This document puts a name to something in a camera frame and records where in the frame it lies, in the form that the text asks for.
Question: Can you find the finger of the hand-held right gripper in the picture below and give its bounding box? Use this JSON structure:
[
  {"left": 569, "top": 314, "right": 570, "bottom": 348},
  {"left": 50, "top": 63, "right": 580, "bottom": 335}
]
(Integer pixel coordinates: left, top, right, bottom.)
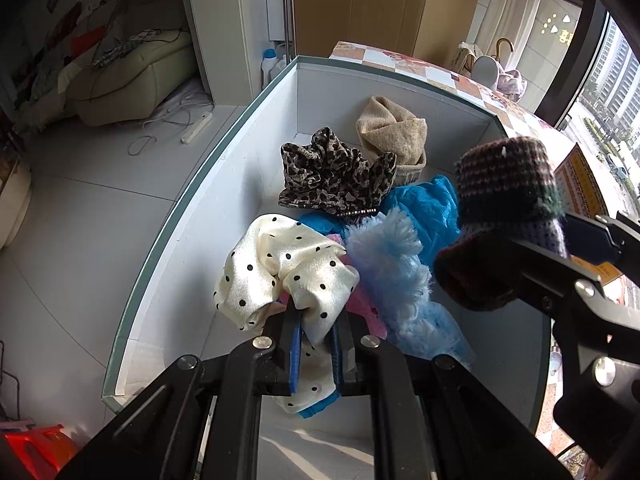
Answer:
[
  {"left": 567, "top": 210, "right": 640, "bottom": 281},
  {"left": 515, "top": 237, "right": 607, "bottom": 317}
]

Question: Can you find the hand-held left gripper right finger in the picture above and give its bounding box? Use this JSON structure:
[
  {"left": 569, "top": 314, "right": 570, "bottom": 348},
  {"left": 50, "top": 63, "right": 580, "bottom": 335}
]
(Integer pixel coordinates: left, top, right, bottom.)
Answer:
[{"left": 332, "top": 310, "right": 573, "bottom": 480}]

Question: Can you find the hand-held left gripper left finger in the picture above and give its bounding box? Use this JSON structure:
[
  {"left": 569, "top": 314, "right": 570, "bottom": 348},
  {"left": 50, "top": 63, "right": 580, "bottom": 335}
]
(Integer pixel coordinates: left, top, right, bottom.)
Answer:
[{"left": 55, "top": 305, "right": 305, "bottom": 480}]

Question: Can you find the pink cloth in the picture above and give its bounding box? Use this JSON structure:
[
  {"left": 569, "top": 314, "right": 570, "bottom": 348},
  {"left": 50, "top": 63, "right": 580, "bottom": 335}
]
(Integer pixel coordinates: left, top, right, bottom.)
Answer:
[{"left": 325, "top": 232, "right": 388, "bottom": 341}]

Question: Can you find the white polka dot scrunchie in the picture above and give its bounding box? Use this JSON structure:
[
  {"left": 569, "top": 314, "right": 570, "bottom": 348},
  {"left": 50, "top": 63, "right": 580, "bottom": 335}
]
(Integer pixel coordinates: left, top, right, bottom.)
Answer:
[{"left": 214, "top": 213, "right": 361, "bottom": 416}]

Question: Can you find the light blue fluffy cloth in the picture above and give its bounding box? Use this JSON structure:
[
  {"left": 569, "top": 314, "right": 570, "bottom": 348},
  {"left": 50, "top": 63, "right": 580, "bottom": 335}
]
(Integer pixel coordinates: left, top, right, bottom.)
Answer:
[{"left": 345, "top": 207, "right": 476, "bottom": 366}]

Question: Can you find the leopard print scrunchie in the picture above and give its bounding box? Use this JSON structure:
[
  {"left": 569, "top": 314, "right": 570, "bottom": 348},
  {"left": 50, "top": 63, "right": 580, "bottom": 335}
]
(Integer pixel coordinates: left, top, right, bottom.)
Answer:
[{"left": 277, "top": 127, "right": 398, "bottom": 218}]

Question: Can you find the beige knitted hat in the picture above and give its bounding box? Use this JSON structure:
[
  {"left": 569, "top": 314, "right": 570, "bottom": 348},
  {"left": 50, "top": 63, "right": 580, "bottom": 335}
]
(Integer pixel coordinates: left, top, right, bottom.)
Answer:
[{"left": 355, "top": 95, "right": 429, "bottom": 186}]

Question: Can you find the white storage box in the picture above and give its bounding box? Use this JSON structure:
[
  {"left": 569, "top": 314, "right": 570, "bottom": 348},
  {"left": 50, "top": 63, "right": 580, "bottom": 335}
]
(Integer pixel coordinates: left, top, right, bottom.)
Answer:
[{"left": 102, "top": 55, "right": 551, "bottom": 441}]

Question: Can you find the checkered patterned tablecloth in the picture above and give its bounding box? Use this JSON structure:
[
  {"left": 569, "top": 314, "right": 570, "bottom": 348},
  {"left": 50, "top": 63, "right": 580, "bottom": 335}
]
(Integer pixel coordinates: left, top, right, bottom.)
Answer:
[{"left": 330, "top": 41, "right": 591, "bottom": 151}]

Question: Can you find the high-rise apartment tower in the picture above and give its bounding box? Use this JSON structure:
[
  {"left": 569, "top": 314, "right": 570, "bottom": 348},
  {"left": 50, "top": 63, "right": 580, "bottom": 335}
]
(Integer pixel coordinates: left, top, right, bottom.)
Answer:
[{"left": 582, "top": 15, "right": 640, "bottom": 141}]

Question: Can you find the lilac garment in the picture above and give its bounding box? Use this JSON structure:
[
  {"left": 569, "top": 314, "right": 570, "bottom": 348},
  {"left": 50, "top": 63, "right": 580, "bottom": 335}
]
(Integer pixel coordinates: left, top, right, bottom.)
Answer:
[{"left": 497, "top": 70, "right": 528, "bottom": 101}]

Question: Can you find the white chair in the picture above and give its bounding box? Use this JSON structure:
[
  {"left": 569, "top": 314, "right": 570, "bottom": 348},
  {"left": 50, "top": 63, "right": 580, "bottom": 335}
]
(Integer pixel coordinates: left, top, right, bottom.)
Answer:
[{"left": 457, "top": 42, "right": 506, "bottom": 91}]

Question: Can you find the white curtain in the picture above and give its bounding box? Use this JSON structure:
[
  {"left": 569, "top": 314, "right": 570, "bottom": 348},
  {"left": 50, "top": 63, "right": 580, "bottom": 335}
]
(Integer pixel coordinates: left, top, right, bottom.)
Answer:
[{"left": 472, "top": 0, "right": 548, "bottom": 68}]

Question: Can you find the white power strip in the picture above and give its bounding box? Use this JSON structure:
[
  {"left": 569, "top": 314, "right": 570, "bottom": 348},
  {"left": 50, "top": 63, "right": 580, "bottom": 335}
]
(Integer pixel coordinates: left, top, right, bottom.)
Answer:
[{"left": 180, "top": 112, "right": 214, "bottom": 144}]

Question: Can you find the red plastic stool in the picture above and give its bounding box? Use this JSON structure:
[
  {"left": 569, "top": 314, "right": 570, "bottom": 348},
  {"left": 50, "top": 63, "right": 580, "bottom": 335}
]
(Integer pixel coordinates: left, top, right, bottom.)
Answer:
[{"left": 0, "top": 425, "right": 78, "bottom": 480}]

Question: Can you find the white detergent bottle blue cap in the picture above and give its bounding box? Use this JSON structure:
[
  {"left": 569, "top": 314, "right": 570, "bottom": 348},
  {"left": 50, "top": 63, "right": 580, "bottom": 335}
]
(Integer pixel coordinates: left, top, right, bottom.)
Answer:
[{"left": 261, "top": 49, "right": 279, "bottom": 91}]

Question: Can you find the brown cardboard sheet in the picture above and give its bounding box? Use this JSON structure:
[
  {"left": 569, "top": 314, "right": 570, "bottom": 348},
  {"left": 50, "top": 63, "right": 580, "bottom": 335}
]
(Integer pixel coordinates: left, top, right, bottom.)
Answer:
[{"left": 291, "top": 0, "right": 483, "bottom": 68}]

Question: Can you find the round cream coffee table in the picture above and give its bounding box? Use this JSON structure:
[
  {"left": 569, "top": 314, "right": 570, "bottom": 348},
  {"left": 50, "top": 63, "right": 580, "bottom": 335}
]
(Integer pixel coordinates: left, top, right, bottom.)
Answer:
[{"left": 0, "top": 155, "right": 33, "bottom": 251}]

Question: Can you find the cream sofa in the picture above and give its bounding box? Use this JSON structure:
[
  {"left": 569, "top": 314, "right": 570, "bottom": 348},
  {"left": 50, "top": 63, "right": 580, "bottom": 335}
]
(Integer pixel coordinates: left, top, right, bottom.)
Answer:
[{"left": 10, "top": 0, "right": 201, "bottom": 128}]

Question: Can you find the red cushion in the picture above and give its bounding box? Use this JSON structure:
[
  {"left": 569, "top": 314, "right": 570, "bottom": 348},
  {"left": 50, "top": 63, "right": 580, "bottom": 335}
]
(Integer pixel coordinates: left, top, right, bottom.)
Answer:
[{"left": 70, "top": 27, "right": 108, "bottom": 58}]

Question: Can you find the dark window frame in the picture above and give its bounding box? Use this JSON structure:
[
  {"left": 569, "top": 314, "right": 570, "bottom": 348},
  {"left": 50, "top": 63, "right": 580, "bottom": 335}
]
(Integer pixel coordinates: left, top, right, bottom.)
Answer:
[{"left": 530, "top": 0, "right": 640, "bottom": 131}]

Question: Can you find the white cable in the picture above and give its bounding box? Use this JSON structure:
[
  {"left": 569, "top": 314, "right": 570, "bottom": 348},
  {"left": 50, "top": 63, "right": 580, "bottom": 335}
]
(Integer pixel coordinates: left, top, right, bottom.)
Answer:
[{"left": 127, "top": 87, "right": 211, "bottom": 157}]

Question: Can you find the black cable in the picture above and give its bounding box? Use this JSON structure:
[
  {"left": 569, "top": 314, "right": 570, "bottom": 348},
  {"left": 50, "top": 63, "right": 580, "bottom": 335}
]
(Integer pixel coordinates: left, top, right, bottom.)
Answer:
[{"left": 0, "top": 340, "right": 23, "bottom": 421}]

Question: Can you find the mop with red handle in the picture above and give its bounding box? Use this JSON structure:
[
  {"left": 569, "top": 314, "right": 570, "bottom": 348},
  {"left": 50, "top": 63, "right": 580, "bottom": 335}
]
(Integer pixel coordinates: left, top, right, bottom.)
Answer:
[{"left": 263, "top": 0, "right": 297, "bottom": 58}]

